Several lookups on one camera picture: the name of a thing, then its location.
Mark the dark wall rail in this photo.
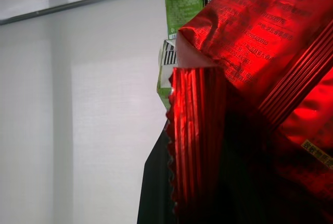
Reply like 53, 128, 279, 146
0, 0, 165, 26

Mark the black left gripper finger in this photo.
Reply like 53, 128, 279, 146
136, 127, 180, 224

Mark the green snack bag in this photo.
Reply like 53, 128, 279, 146
163, 0, 206, 40
156, 39, 178, 110

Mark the red foil snack bag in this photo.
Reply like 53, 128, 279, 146
165, 0, 333, 224

